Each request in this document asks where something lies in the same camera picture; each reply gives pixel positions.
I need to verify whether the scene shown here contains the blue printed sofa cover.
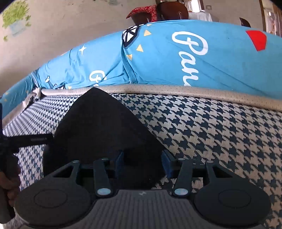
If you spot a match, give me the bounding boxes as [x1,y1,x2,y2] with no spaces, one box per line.
[0,19,282,116]

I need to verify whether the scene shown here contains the houndstooth sofa mat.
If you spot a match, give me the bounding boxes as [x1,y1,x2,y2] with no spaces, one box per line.
[0,85,282,229]

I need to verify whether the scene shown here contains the white tablecloth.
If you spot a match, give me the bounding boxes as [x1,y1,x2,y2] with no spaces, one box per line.
[187,11,213,22]

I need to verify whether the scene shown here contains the brown wooden chair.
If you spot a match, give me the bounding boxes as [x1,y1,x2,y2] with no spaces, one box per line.
[132,13,152,26]
[157,2,189,21]

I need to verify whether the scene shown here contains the red patterned cloth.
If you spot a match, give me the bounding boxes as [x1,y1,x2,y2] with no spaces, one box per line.
[126,5,159,22]

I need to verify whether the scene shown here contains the black shirt with white stripes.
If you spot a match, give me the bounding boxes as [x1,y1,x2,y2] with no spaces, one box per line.
[43,87,170,190]

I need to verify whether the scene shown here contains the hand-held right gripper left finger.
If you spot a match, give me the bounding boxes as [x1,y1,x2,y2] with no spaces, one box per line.
[52,151,125,197]

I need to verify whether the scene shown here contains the wide wooden door frame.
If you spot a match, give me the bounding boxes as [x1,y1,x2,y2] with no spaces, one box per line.
[259,0,282,37]

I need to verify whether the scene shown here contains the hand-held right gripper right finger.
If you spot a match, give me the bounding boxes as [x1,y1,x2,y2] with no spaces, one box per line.
[161,150,232,197]

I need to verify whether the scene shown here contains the person's left hand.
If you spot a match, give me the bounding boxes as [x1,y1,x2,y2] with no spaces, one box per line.
[0,167,22,208]

